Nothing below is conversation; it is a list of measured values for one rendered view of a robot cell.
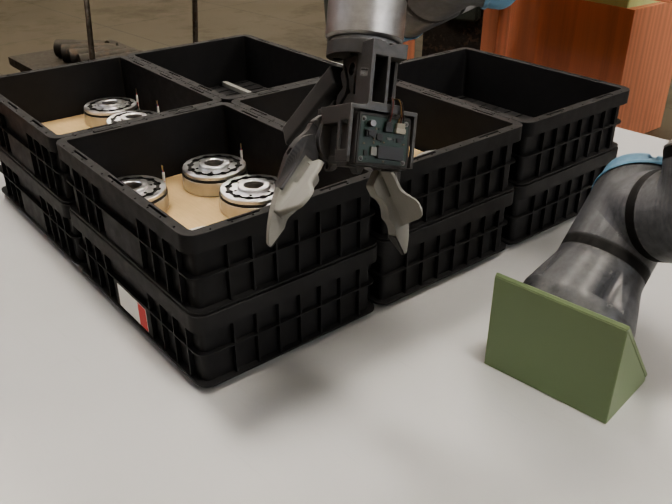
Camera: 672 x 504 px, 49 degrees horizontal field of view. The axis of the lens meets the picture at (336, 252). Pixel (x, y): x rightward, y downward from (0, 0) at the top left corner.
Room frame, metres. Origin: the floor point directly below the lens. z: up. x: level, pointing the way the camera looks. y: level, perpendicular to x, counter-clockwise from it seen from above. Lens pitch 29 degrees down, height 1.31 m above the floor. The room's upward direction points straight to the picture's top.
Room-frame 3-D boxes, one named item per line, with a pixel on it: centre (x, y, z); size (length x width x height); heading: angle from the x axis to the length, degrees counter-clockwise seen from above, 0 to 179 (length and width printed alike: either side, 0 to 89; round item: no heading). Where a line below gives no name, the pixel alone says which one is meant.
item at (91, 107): (1.40, 0.44, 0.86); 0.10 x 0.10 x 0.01
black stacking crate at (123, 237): (0.96, 0.18, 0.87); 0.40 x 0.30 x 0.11; 39
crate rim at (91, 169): (0.96, 0.18, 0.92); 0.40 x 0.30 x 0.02; 39
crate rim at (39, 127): (1.28, 0.43, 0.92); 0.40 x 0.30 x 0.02; 39
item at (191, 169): (1.09, 0.19, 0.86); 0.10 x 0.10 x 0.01
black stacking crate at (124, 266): (0.96, 0.18, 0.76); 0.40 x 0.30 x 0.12; 39
